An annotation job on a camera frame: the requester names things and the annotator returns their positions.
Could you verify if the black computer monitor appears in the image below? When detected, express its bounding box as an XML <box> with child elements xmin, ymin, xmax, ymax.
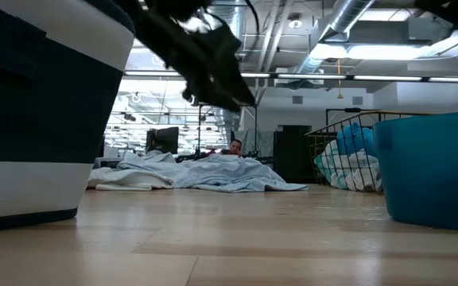
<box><xmin>145</xmin><ymin>126</ymin><xmax>180</xmax><ymax>155</ymax></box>

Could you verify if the white towel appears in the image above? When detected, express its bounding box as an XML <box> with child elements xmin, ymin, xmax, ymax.
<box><xmin>87</xmin><ymin>166</ymin><xmax>177</xmax><ymax>191</ymax></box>

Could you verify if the navy fabric storage bin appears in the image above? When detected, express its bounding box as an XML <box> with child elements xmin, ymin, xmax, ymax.
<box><xmin>0</xmin><ymin>0</ymin><xmax>136</xmax><ymax>234</ymax></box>

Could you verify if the black cabinet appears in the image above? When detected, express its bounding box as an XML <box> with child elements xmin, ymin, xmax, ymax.
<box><xmin>273</xmin><ymin>125</ymin><xmax>313</xmax><ymax>184</ymax></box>

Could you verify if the person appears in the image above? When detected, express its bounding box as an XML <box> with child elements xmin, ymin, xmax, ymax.
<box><xmin>220</xmin><ymin>138</ymin><xmax>246</xmax><ymax>157</ymax></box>

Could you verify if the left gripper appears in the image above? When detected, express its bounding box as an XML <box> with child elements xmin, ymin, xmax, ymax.
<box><xmin>127</xmin><ymin>11</ymin><xmax>258</xmax><ymax>114</ymax></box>

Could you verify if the light blue patterned shirt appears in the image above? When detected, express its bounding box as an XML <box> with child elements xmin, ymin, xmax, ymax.
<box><xmin>116</xmin><ymin>150</ymin><xmax>309</xmax><ymax>194</ymax></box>

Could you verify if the white teal-trimmed cloth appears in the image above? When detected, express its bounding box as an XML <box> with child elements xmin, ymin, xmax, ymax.
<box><xmin>314</xmin><ymin>138</ymin><xmax>384</xmax><ymax>193</ymax></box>

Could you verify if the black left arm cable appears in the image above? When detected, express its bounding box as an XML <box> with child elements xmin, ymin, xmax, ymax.
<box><xmin>244</xmin><ymin>0</ymin><xmax>261</xmax><ymax>35</ymax></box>

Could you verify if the black metal table frame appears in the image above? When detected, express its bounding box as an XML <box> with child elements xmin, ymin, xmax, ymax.
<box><xmin>325</xmin><ymin>106</ymin><xmax>375</xmax><ymax>128</ymax></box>

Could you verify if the teal fabric storage bin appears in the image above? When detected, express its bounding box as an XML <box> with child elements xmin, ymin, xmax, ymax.
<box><xmin>373</xmin><ymin>110</ymin><xmax>458</xmax><ymax>234</ymax></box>

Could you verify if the bright blue cloth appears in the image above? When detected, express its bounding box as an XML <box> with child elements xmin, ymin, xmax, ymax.
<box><xmin>335</xmin><ymin>122</ymin><xmax>377</xmax><ymax>158</ymax></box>

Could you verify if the yellow hanging cord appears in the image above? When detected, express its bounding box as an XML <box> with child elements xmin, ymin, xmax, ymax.
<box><xmin>335</xmin><ymin>58</ymin><xmax>344</xmax><ymax>100</ymax></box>

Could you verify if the gold wire basket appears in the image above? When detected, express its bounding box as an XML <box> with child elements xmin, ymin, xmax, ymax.
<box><xmin>304</xmin><ymin>110</ymin><xmax>433</xmax><ymax>195</ymax></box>

